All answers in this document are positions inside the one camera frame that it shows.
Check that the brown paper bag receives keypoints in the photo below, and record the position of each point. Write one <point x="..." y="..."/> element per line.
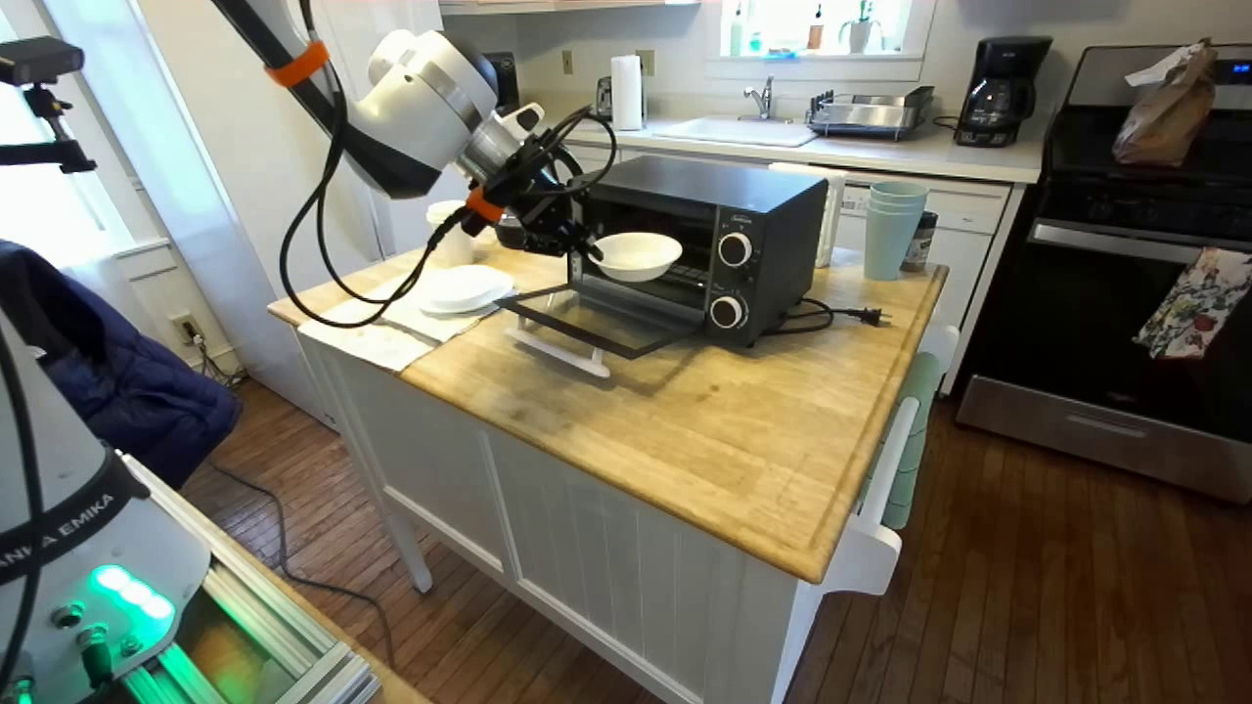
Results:
<point x="1163" y="120"/>

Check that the floral dish towel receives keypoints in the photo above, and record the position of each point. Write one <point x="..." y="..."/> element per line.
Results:
<point x="1195" y="305"/>

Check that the dark bottle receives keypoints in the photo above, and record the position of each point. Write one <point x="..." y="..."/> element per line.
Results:
<point x="927" y="241"/>

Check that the white paper cup with lid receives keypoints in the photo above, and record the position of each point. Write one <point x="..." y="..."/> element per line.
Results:
<point x="451" y="243"/>

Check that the black toaster oven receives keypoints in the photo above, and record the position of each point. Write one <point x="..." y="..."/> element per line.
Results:
<point x="768" y="209"/>

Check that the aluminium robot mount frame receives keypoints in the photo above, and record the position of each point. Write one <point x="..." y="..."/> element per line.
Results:
<point x="260" y="640"/>

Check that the black coffee maker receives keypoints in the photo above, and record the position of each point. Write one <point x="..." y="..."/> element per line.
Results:
<point x="1004" y="93"/>

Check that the black microwave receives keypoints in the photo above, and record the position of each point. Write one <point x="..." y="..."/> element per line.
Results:
<point x="508" y="81"/>

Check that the black steel kitchen stove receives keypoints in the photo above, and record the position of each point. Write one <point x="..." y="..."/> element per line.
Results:
<point x="1081" y="353"/>

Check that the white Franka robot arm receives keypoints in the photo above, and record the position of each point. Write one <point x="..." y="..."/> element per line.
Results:
<point x="415" y="103"/>

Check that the grey dish rack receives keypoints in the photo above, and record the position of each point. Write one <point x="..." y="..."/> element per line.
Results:
<point x="871" y="115"/>

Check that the chrome sink faucet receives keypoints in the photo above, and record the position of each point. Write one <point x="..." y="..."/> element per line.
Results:
<point x="764" y="100"/>

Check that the large white paper towel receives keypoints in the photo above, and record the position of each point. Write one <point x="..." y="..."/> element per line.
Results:
<point x="354" y="347"/>

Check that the stacked teal cups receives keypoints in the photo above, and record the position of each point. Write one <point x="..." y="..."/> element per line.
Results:
<point x="895" y="237"/>

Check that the white kitchen sink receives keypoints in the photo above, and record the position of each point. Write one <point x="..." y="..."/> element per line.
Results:
<point x="728" y="129"/>

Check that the paper towel roll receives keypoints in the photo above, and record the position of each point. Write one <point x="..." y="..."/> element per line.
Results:
<point x="628" y="93"/>

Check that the dark blue jacket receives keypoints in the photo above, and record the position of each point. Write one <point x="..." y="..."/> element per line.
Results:
<point x="119" y="378"/>

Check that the black camera on stand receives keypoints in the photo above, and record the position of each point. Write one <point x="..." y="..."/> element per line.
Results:
<point x="40" y="60"/>

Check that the small brown bottle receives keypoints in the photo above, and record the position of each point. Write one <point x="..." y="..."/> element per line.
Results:
<point x="817" y="30"/>

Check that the kitchen window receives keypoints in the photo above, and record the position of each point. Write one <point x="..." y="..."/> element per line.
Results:
<point x="902" y="24"/>

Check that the white ceramic bowl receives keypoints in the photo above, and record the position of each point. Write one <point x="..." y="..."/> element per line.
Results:
<point x="649" y="254"/>

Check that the clear soap bottle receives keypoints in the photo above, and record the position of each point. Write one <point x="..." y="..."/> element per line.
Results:
<point x="739" y="34"/>

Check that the teal hanging towel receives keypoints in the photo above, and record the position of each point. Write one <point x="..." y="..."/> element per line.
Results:
<point x="914" y="442"/>

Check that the silver fork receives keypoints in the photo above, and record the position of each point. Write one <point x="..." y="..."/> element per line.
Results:
<point x="404" y="330"/>

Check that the white kitchen island cart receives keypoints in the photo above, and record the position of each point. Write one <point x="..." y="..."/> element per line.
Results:
<point x="628" y="571"/>

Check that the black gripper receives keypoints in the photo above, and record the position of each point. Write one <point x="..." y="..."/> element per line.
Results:
<point x="551" y="196"/>

